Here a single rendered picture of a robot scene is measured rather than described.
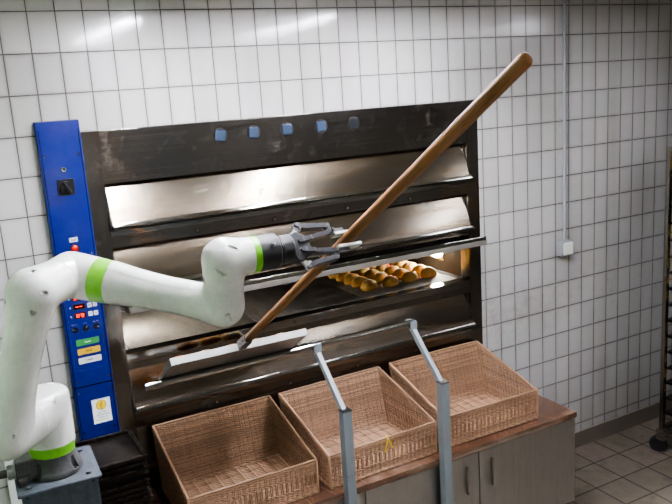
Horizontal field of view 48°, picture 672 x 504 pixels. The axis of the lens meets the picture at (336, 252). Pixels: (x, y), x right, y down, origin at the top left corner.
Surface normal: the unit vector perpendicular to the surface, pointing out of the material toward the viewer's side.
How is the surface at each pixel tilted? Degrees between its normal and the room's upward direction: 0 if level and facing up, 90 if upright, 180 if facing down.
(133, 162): 90
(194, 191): 70
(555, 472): 90
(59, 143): 90
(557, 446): 90
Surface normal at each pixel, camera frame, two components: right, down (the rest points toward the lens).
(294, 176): 0.43, -0.18
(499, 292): 0.48, 0.15
